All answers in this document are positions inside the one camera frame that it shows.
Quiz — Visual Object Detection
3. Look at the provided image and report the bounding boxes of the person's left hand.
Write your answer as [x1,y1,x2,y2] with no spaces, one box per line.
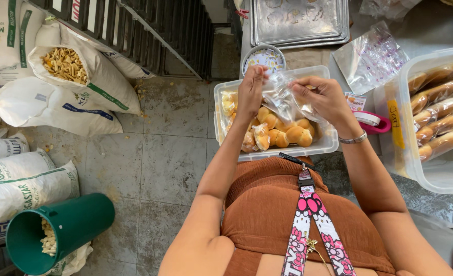
[237,65,270,120]

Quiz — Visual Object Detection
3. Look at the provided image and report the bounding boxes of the person's right hand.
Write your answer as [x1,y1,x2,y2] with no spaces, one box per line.
[289,75,350,129]

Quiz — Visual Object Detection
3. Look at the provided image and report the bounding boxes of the small clear plastic bag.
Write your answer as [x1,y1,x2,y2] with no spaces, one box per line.
[262,71,324,124]

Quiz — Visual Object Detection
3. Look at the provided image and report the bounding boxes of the heap of small white sachets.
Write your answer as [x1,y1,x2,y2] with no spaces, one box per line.
[245,49,284,75]

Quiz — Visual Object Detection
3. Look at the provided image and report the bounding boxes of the round metal bowl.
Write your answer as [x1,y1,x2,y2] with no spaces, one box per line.
[241,44,287,79]

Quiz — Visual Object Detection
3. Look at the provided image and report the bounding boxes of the pile of round golden buns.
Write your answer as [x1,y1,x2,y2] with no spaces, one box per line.
[249,106,316,149]

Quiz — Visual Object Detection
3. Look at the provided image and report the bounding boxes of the bagged round buns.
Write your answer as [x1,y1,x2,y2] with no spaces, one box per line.
[220,90,271,153]

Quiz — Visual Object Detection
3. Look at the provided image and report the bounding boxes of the stack of metal baking trays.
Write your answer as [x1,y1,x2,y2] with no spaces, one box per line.
[250,0,351,50]

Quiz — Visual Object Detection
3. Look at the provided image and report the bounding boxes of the clear plastic tub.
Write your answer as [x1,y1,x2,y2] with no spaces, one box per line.
[213,65,340,162]

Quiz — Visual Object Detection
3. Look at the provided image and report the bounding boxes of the stack of small printed labels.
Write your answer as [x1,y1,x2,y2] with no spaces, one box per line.
[344,91,368,113]

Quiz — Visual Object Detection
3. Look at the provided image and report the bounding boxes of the pack of clear printed bags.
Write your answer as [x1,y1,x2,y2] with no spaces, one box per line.
[332,20,410,95]

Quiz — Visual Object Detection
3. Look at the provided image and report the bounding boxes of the dark metal gate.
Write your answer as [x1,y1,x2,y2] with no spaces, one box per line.
[27,0,216,81]

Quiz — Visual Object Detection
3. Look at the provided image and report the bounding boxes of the pink tape dispenser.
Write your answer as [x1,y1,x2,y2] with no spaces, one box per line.
[354,111,392,135]

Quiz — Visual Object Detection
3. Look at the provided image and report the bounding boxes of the brown ribbed top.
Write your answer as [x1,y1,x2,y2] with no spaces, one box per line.
[220,156,397,276]

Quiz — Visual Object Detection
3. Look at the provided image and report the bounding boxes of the crumpled clear plastic sheet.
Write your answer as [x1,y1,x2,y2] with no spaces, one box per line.
[359,0,423,20]

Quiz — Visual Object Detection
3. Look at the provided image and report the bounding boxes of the yellow tape label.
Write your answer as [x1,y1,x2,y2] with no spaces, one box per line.
[387,99,406,150]

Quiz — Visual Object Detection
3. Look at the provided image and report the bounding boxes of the open white sack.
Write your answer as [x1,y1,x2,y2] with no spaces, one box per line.
[27,23,141,116]

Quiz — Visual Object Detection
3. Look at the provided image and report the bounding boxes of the row of bagged long buns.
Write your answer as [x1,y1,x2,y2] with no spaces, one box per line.
[408,62,453,163]

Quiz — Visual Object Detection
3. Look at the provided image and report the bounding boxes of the large clear plastic container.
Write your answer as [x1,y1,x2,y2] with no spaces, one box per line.
[373,45,453,195]

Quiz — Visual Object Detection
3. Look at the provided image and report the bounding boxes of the heap of tan chips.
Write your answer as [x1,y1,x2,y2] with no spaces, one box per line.
[40,48,88,86]

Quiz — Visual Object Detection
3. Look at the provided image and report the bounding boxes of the green plastic bucket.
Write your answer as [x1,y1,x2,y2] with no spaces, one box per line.
[5,192,115,276]

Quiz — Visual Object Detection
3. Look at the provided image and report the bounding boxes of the heap of white flour sacks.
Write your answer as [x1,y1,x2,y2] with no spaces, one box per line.
[0,0,157,246]

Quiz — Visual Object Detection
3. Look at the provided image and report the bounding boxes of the white plastic bag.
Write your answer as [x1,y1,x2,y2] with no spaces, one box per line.
[27,241,94,276]

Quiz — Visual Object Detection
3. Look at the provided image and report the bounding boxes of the white pieces in bucket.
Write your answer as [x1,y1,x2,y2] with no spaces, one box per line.
[40,218,58,257]

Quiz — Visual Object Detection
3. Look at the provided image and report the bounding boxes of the silver bracelet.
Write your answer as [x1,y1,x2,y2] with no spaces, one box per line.
[338,130,368,145]

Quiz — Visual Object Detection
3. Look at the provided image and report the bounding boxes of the pink cartoon print lanyard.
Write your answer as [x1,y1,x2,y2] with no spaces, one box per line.
[279,152,357,276]

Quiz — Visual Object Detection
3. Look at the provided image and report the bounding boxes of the gold lanyard charm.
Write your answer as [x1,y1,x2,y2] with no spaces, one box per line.
[306,238,327,265]

